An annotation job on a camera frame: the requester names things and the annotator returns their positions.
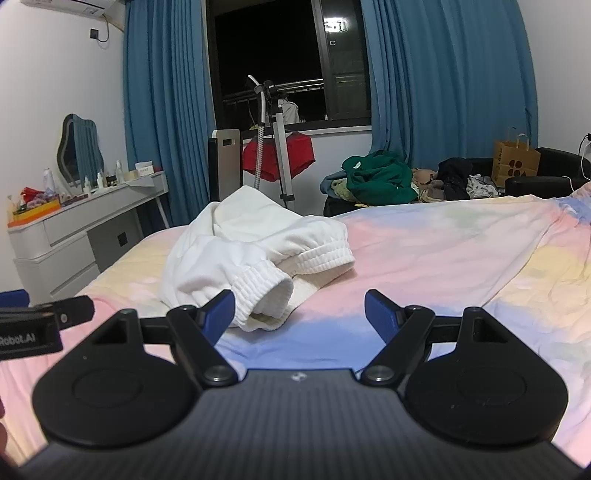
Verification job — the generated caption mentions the black sofa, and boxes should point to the black sofa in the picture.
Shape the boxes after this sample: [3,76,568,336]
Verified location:
[321,148,591,217]

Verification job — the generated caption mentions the beige upright panel appliance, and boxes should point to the beige upright panel appliance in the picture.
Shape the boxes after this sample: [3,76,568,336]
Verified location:
[208,129,243,205]

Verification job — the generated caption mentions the white garment on rail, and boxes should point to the white garment on rail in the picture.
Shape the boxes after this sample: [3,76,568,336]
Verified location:
[277,99,300,125]

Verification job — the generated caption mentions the white patterned garment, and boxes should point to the white patterned garment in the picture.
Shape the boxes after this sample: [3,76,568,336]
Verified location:
[465,174,500,200]

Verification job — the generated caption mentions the dark window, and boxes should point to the dark window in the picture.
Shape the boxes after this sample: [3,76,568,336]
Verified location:
[205,0,373,133]

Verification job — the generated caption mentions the white air conditioner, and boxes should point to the white air conditioner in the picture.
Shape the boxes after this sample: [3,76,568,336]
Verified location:
[18,0,126,34]

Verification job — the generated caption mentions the orange tray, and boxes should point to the orange tray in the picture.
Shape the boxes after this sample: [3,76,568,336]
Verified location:
[7,199,62,227]

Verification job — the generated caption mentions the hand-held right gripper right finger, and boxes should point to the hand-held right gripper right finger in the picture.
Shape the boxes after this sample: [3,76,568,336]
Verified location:
[359,289,509,388]

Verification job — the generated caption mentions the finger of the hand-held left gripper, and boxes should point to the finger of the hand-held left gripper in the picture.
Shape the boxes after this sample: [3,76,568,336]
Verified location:
[0,289,30,308]
[28,295,96,331]

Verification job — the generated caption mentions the red garment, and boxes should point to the red garment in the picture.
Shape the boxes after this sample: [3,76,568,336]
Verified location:
[242,131,317,182]

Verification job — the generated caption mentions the brown paper bag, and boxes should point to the brown paper bag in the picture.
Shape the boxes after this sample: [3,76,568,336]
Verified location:
[491,127,542,189]

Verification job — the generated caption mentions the green garment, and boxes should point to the green garment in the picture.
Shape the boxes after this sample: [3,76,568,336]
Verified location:
[342,150,419,206]

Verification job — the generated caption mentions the white pants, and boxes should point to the white pants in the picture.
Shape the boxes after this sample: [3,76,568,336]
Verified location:
[161,187,356,333]

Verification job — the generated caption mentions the wavy-edged mirror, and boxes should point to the wavy-edged mirror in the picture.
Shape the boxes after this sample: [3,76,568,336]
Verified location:
[56,113,105,184]

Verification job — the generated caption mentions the yellow and blue clothes pile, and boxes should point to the yellow and blue clothes pile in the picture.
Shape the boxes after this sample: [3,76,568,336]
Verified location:
[322,171,370,206]

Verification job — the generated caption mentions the tan garment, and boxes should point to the tan garment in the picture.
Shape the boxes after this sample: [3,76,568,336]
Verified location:
[411,167,447,204]

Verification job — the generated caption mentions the garment steamer stand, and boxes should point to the garment steamer stand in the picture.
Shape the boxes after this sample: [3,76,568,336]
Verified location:
[246,74,297,211]

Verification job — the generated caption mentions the grey dressing table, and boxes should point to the grey dressing table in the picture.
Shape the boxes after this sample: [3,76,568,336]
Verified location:
[7,171,170,302]

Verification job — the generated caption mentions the white charging cable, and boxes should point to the white charging cable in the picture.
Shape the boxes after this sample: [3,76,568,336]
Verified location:
[569,131,591,193]

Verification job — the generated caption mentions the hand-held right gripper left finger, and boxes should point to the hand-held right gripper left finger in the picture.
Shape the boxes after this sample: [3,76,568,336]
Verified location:
[92,290,239,388]

